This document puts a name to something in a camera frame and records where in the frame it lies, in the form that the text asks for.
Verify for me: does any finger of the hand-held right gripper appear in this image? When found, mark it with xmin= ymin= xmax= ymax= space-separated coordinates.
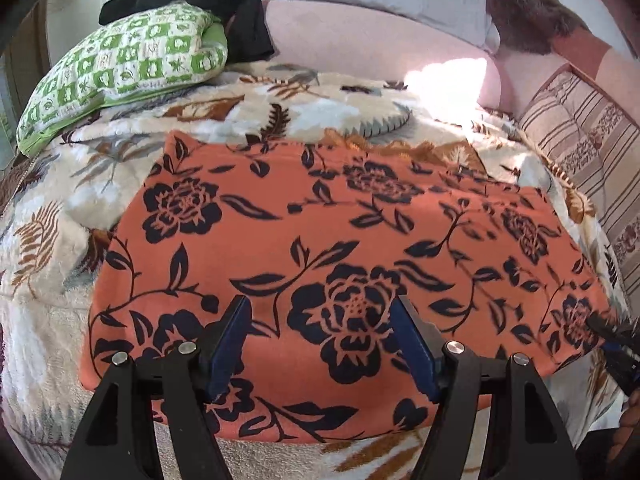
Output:
xmin=605 ymin=342 xmax=640 ymax=396
xmin=589 ymin=314 xmax=640 ymax=356

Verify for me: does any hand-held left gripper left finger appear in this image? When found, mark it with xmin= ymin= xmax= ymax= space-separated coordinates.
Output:
xmin=60 ymin=295 xmax=253 ymax=480

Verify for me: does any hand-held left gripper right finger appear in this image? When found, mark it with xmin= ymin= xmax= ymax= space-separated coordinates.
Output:
xmin=390 ymin=296 xmax=583 ymax=480

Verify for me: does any orange floral shirt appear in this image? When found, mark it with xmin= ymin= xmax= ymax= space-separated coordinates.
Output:
xmin=80 ymin=130 xmax=626 ymax=446

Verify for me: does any striped floral cushion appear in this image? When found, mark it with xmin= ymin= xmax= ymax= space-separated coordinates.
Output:
xmin=517 ymin=67 xmax=640 ymax=301

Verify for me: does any leaf print blanket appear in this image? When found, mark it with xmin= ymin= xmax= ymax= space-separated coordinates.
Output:
xmin=0 ymin=57 xmax=631 ymax=480

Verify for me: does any pink quilted cover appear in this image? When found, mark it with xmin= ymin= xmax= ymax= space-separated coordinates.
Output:
xmin=492 ymin=30 xmax=640 ymax=116

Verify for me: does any green checkered pillow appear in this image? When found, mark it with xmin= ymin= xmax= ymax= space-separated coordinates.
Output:
xmin=16 ymin=2 xmax=230 ymax=157

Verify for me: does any pink bolster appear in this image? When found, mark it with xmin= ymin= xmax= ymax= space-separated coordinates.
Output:
xmin=262 ymin=0 xmax=503 ymax=108

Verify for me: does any brown furry cushion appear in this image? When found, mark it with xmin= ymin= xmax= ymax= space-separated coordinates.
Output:
xmin=487 ymin=0 xmax=591 ymax=56

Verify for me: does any black garment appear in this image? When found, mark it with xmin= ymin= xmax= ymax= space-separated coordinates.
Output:
xmin=98 ymin=0 xmax=275 ymax=63

